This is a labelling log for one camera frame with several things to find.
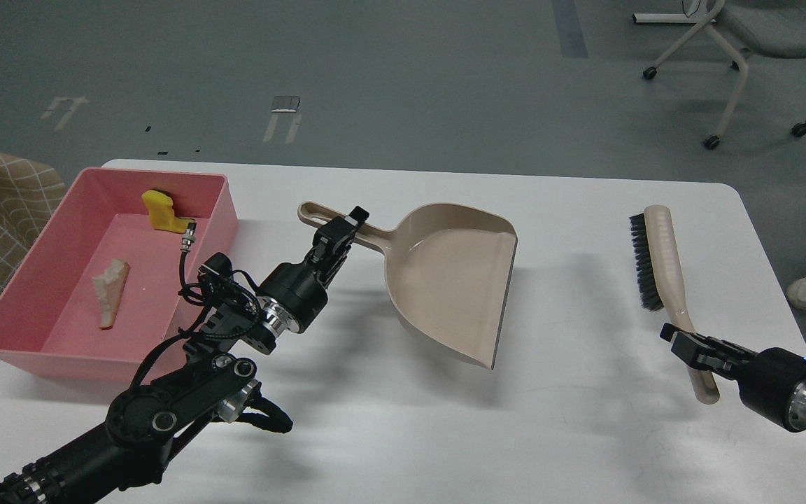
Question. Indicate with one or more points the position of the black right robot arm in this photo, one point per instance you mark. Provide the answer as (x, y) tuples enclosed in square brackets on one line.
[(771, 383)]

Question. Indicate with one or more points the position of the pink plastic bin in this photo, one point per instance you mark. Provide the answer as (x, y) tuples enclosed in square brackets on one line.
[(49, 314)]

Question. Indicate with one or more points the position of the yellow sponge piece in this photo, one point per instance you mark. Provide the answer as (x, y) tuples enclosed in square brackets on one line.
[(162, 214)]

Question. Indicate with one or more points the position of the silver floor plate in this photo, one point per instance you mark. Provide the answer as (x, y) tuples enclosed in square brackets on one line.
[(286, 104)]

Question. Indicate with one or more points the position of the beige plastic dustpan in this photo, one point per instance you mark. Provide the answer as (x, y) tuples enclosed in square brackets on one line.
[(448, 268)]

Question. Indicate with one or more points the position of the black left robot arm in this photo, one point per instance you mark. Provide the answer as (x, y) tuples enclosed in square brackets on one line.
[(192, 379)]

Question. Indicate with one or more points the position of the toast bread slice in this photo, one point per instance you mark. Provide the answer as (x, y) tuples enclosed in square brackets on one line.
[(108, 288)]

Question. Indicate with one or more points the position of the beige hand brush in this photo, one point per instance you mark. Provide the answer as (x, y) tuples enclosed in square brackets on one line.
[(660, 279)]

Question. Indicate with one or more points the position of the grey office chair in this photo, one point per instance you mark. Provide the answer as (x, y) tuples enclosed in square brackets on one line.
[(772, 29)]

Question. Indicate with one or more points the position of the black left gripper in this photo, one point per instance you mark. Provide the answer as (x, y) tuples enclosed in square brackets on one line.
[(295, 287)]

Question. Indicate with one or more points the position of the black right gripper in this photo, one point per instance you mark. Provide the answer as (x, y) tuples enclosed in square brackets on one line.
[(767, 380)]

